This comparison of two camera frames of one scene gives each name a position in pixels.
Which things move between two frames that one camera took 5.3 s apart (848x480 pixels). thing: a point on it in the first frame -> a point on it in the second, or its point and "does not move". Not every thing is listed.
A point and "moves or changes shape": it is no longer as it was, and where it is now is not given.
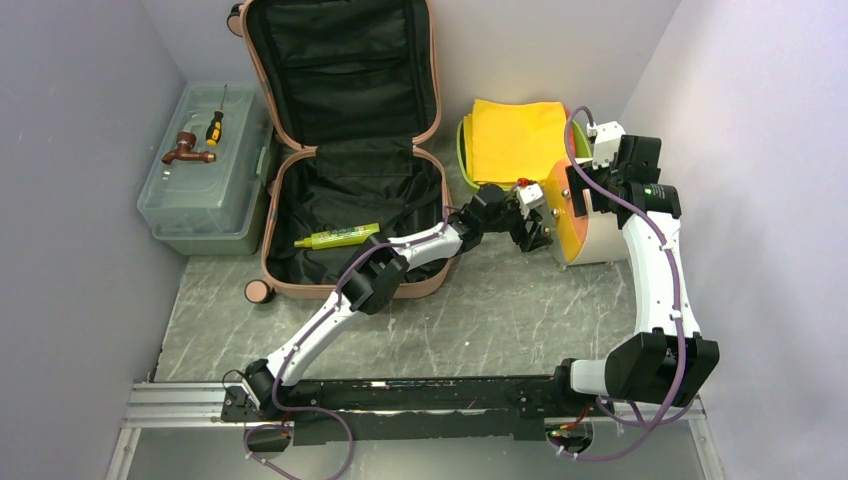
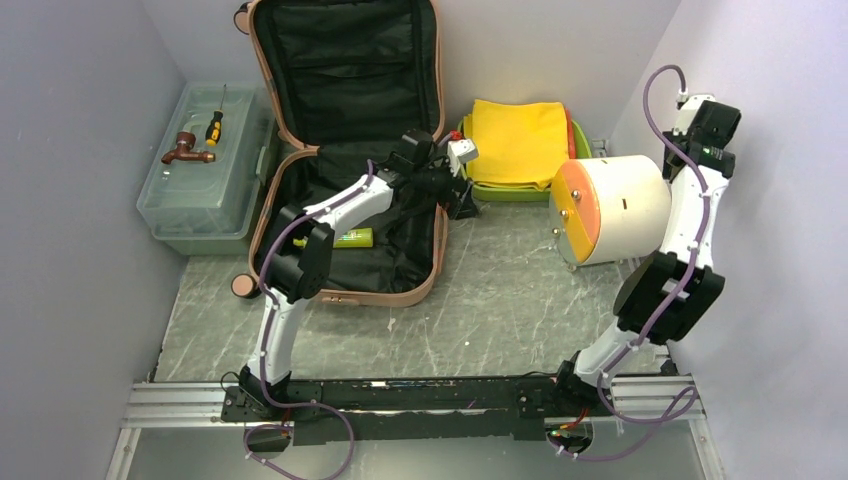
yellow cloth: (510, 142) does not move
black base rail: (325, 412) does not move
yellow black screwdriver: (214, 130) does not move
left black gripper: (535, 240) -> (463, 207)
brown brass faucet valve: (185, 141) does not move
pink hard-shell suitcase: (352, 87) moves or changes shape
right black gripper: (578, 198) -> (676, 139)
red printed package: (572, 134) does not move
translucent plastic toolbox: (212, 208) does not move
